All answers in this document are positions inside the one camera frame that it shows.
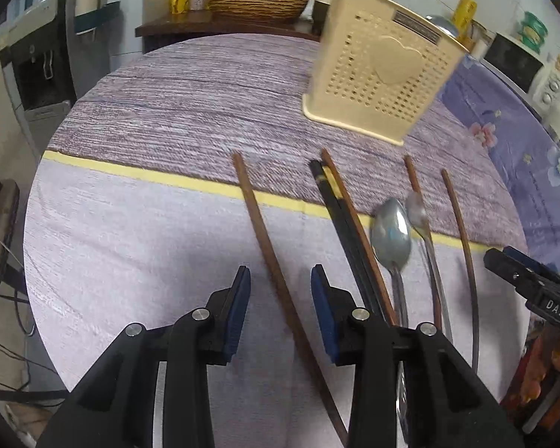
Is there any large metal spoon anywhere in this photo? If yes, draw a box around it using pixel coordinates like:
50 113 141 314
371 197 414 448

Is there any stack of green bowls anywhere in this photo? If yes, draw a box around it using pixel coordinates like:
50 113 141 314
522 10 549 52

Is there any wicker-pattern basin sink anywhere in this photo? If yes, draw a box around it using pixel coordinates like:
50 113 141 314
205 0 311 22

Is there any white toaster oven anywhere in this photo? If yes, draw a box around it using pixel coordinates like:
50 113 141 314
527 63 560 143

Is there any dark cup holder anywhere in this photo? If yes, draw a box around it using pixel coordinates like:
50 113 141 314
74 1 122 35

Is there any small metal spoon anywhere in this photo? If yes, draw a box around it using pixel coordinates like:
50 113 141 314
405 193 453 339

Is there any white microwave oven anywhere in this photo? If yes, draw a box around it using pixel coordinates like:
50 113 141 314
483 32 544 96

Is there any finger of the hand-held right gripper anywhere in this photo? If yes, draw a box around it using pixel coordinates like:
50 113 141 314
503 245 560 286
484 248 542 300

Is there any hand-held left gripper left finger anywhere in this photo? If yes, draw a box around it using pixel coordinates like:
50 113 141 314
36 265 252 448

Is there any black cable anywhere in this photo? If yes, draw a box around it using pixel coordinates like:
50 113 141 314
0 284 68 407

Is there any yellow package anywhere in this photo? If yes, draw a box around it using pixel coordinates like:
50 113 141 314
452 0 477 38

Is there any black chopstick gold band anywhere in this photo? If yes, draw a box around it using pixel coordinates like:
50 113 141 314
315 159 389 324
309 161 381 320

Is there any water dispenser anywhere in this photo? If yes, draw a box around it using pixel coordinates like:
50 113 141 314
0 0 122 159

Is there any purple wood-grain tablecloth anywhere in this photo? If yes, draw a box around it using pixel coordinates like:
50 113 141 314
23 32 530 448

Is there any purple floral cloth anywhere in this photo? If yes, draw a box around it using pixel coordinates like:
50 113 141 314
441 53 560 290

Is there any dark wooden vanity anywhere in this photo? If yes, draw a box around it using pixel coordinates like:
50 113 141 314
135 9 320 54

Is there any brown wooden chopstick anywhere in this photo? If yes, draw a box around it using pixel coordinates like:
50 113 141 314
320 148 397 326
441 169 480 369
232 152 349 446
404 155 444 334

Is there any cream perforated utensil holder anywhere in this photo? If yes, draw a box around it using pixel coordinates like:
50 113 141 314
302 0 470 145

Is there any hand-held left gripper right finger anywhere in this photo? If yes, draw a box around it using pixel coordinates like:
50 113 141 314
310 264 526 448

